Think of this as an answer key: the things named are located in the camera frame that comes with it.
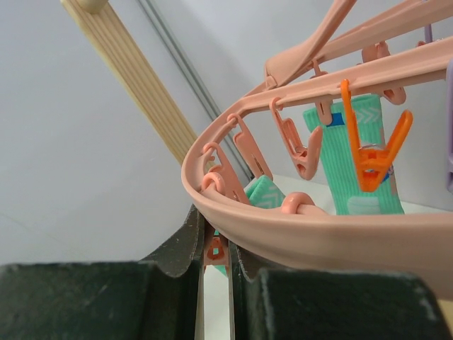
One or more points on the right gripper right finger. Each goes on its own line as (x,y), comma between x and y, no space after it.
(270,301)

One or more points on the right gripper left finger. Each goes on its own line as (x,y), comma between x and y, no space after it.
(159,297)

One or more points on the pink round clip hanger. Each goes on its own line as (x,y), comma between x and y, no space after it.
(299,234)

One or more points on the green sock right hanging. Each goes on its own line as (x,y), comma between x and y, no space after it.
(263,193)

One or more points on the orange clothes peg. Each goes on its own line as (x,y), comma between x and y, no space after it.
(372,163)

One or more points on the purple clothes peg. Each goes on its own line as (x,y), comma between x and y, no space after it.
(448,127)

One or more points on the wooden drying rack frame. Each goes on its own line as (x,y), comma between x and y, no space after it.
(118,49)

